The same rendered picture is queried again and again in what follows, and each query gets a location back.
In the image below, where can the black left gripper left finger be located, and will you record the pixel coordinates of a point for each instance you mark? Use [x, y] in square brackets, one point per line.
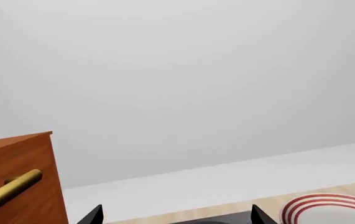
[94, 217]

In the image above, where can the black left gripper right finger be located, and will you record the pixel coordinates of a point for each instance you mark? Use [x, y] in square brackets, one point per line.
[260, 215]

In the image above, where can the white plate with red rings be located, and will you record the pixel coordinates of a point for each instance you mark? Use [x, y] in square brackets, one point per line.
[329, 210]

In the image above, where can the brown wooden cabinet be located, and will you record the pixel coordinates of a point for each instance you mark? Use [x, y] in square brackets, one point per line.
[25, 200]

